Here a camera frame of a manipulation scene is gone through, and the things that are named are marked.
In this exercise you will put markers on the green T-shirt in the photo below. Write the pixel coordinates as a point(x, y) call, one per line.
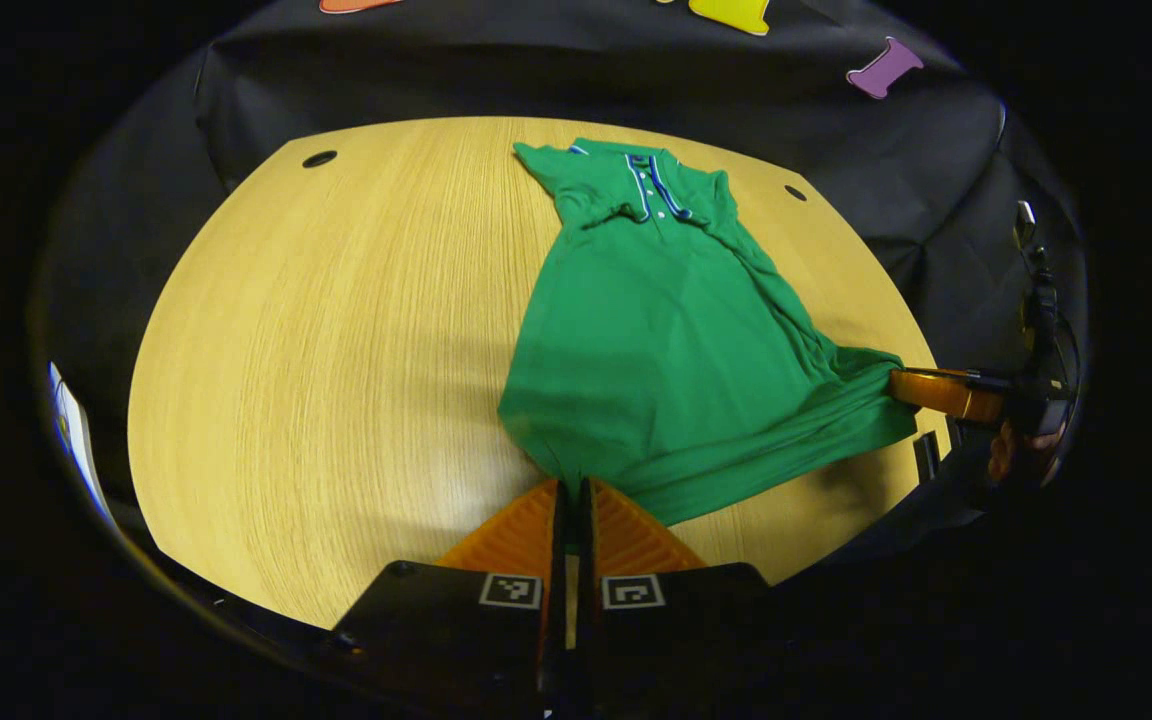
point(666, 350)

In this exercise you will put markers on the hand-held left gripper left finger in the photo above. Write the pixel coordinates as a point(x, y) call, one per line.
point(556, 540)

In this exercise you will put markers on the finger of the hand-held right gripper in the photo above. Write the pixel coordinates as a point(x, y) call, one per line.
point(946, 393)

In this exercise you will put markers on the black backdrop cloth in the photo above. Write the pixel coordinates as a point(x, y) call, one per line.
point(536, 70)

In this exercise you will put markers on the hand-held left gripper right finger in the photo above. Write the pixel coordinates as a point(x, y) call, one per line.
point(586, 540)

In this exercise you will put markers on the bright white panel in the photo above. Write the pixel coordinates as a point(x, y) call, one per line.
point(76, 440)

